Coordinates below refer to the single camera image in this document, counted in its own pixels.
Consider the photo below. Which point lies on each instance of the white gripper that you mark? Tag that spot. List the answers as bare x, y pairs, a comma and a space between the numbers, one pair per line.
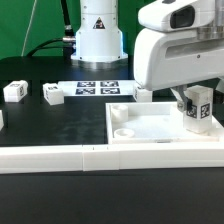
165, 60

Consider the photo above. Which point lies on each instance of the white square tabletop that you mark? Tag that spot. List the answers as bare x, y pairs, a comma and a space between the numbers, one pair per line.
153, 122

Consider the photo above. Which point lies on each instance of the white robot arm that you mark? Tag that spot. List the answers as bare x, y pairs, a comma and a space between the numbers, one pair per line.
99, 42

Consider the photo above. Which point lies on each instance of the white obstacle fence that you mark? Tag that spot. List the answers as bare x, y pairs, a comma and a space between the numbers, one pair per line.
31, 159

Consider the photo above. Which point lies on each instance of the white block left edge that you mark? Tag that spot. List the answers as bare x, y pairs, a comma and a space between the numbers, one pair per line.
1, 120

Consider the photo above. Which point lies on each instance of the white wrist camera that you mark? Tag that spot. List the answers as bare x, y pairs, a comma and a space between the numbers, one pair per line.
170, 15

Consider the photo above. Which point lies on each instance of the white marker base plate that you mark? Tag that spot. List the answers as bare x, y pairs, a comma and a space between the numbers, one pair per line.
97, 88

